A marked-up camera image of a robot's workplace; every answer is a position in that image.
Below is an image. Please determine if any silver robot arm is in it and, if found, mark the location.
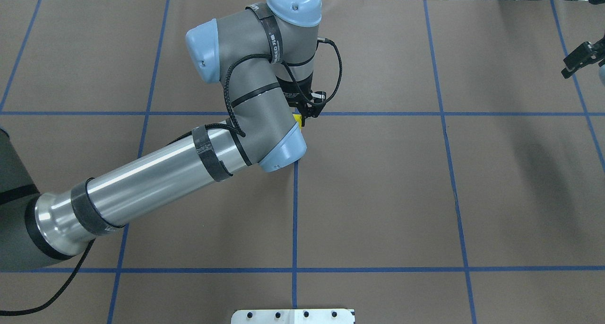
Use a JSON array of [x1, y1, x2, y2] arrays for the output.
[[1, 0, 327, 271]]

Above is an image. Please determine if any yellow block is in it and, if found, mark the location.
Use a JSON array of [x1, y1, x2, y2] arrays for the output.
[[293, 114, 304, 128]]

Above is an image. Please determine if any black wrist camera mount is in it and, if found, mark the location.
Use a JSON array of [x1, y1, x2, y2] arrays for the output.
[[561, 36, 605, 85]]

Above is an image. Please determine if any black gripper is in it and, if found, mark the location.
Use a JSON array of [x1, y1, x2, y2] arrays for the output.
[[277, 72, 314, 114]]

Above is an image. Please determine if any white camera post with base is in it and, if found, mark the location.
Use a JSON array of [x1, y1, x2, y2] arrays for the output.
[[231, 308, 356, 324]]

